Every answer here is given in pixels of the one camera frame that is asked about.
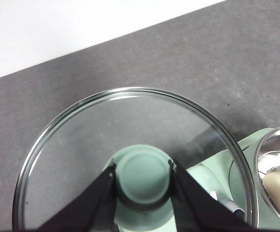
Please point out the glass pot lid green knob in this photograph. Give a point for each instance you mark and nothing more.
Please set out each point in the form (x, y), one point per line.
(142, 176)

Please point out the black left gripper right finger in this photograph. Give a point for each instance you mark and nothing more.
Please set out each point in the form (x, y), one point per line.
(198, 207)

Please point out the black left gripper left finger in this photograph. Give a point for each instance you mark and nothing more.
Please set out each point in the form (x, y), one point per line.
(91, 205)

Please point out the mint green breakfast machine base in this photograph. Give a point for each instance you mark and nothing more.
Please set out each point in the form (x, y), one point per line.
(253, 140)

